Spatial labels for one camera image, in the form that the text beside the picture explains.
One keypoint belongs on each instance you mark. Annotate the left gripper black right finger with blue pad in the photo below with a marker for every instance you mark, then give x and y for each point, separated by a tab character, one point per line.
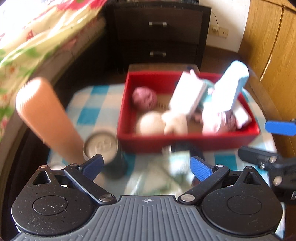
210	177

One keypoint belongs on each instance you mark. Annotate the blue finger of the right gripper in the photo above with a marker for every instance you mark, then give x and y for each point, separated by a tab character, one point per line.
286	128

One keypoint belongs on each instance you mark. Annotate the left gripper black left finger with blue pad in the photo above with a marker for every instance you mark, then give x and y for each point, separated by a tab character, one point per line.
82	177

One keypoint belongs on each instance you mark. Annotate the silver top drink can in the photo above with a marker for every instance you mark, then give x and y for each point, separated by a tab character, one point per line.
106	144

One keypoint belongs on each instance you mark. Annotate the white small box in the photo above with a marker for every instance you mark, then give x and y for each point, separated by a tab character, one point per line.
241	115

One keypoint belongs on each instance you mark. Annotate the blue white checkered cloth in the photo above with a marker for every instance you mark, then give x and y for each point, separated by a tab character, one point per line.
97	108

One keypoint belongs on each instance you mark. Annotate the cream plush ball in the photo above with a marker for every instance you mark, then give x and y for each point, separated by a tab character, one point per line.
150	123

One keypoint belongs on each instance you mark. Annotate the red plastic storage box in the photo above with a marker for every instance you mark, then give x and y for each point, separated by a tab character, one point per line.
164	83

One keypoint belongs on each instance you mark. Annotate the orange ribbed cylinder bottle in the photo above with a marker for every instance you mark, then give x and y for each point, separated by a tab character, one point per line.
40	109

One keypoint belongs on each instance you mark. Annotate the pink white knitted cloth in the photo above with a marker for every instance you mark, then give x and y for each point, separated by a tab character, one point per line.
187	94

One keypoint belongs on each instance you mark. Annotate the wooden wardrobe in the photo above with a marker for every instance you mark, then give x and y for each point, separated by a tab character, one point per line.
268	48

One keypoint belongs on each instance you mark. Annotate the pink yarn ball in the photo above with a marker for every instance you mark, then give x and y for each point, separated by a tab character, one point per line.
144	98

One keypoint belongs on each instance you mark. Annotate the small wooden stool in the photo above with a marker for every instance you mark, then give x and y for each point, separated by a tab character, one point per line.
163	67

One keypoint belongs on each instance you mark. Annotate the dark wooden nightstand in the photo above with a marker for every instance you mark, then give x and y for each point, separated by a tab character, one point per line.
130	39

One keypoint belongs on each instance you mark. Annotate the floral yellow bed quilt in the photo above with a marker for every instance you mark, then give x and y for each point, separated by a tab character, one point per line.
31	31

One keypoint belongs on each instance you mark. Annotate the beige wall socket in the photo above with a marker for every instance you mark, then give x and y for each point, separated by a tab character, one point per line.
218	31

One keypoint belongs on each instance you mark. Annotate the lower drawer metal handle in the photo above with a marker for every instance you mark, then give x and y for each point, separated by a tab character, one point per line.
157	54

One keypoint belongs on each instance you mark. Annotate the drawer metal handle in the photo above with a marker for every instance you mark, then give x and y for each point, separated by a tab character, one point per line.
157	54
158	24

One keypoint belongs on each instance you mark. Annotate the upper drawer metal handle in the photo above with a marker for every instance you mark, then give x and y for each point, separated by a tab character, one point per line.
158	24

